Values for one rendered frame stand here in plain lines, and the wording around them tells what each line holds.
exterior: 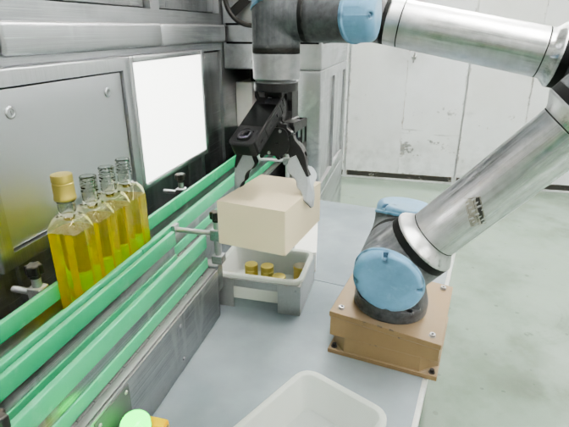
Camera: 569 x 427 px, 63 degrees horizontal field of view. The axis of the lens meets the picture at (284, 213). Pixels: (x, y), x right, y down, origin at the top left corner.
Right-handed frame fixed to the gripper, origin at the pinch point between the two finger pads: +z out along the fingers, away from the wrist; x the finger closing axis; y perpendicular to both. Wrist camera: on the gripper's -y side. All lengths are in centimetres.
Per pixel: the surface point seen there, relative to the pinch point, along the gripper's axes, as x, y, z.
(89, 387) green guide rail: 14.0, -31.2, 19.5
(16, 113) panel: 43.6, -11.8, -14.0
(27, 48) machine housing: 45, -6, -25
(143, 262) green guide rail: 25.6, -4.7, 14.5
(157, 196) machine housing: 55, 36, 18
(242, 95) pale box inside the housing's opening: 62, 103, -4
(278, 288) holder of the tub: 6.9, 18.2, 28.2
